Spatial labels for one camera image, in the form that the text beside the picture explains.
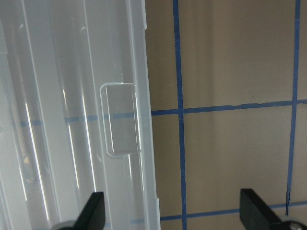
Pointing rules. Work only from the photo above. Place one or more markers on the clear plastic box lid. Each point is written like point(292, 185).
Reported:
point(75, 114)

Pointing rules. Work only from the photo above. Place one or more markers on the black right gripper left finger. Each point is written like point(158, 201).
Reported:
point(93, 215)

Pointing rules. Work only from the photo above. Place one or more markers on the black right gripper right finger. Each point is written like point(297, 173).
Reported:
point(255, 214)

